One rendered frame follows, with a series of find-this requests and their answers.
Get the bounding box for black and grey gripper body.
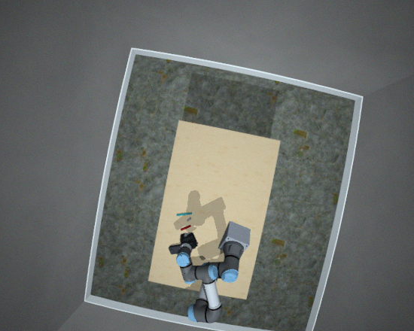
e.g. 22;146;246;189
180;232;198;252

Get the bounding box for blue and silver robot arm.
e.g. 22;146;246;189
169;241;244;323

